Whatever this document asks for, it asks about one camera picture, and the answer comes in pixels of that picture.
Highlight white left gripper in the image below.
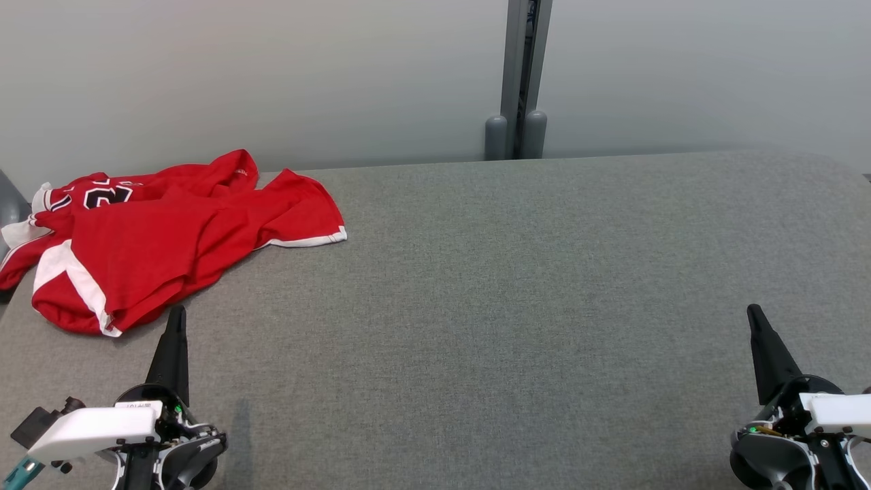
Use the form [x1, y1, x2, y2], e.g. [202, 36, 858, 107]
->
[27, 305, 229, 490]

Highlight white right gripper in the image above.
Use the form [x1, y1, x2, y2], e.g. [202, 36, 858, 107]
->
[729, 304, 871, 490]

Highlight red shorts white stripe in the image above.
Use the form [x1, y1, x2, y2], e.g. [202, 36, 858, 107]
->
[31, 168, 348, 338]

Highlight red basketball jersey white sleeves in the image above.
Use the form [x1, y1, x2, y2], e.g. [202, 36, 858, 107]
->
[0, 149, 261, 291]

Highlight grey wheeled stand leg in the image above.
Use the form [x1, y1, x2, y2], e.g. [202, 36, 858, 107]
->
[0, 169, 32, 229]

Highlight grey cylindrical post bumper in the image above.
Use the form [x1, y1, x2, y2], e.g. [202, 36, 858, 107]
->
[523, 110, 548, 160]
[484, 114, 508, 161]

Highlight grey metal wall post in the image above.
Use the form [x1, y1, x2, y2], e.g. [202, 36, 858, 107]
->
[500, 0, 553, 161]

